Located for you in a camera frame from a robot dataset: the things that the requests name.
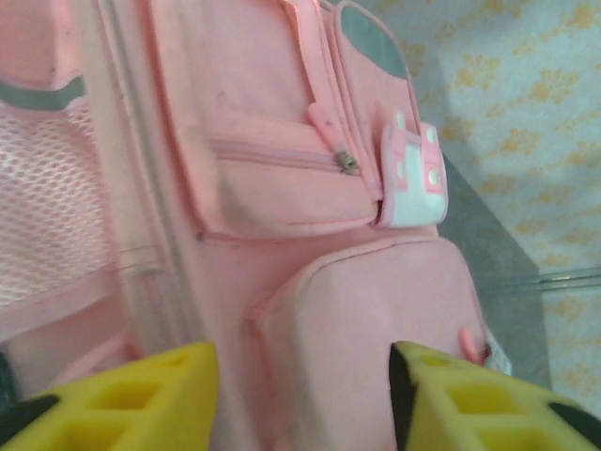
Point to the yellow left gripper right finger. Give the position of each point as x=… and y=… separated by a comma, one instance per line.
x=432, y=423

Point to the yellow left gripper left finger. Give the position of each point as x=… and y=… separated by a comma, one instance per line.
x=178, y=423

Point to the pink student backpack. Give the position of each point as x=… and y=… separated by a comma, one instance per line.
x=282, y=188

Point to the aluminium frame post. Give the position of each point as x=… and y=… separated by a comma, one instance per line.
x=554, y=281

